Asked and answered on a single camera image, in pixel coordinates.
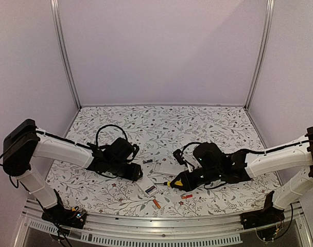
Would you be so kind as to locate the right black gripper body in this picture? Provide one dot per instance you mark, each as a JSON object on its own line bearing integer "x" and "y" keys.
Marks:
{"x": 197, "y": 182}

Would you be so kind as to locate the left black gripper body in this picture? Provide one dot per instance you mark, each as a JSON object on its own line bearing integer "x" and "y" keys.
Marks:
{"x": 129, "y": 175}

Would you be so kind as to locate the yellow handled screwdriver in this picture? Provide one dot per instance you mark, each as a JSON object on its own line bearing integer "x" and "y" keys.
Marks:
{"x": 172, "y": 184}

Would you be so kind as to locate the white remote with screen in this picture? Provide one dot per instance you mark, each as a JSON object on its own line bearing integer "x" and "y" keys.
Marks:
{"x": 147, "y": 187}

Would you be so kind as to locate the plain white remote control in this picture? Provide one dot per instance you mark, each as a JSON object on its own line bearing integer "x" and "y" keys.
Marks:
{"x": 167, "y": 169}

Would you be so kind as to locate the purple black AA battery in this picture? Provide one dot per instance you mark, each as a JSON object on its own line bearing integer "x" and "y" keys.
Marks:
{"x": 147, "y": 161}

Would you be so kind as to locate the red AA battery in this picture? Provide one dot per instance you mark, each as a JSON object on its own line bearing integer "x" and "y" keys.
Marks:
{"x": 186, "y": 196}

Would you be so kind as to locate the orange AA battery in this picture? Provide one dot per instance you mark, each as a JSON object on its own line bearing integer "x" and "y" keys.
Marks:
{"x": 156, "y": 203}

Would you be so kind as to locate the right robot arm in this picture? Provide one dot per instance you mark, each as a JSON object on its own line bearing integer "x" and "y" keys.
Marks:
{"x": 244, "y": 165}

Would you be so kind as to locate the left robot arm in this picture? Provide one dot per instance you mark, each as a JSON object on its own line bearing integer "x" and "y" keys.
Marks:
{"x": 28, "y": 141}

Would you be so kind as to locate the floral patterned table mat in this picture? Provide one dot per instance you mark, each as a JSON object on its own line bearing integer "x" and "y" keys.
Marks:
{"x": 159, "y": 131}

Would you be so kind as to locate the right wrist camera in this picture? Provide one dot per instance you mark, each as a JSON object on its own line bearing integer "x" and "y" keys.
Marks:
{"x": 180, "y": 159}

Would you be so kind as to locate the front aluminium rail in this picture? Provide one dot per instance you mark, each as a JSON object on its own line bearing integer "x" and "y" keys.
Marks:
{"x": 115, "y": 230}

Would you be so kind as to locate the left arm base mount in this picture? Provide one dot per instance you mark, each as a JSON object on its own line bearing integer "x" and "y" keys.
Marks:
{"x": 65, "y": 216}

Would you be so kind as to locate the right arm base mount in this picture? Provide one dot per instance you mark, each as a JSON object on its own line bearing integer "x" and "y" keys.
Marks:
{"x": 267, "y": 224}

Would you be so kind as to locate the left aluminium frame post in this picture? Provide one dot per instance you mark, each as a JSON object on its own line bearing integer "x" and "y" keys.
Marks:
{"x": 55, "y": 11}

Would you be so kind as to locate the aluminium frame post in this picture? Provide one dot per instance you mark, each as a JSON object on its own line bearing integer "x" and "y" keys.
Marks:
{"x": 55, "y": 11}
{"x": 261, "y": 52}

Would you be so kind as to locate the right aluminium frame post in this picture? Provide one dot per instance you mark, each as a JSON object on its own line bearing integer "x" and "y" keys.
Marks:
{"x": 261, "y": 52}

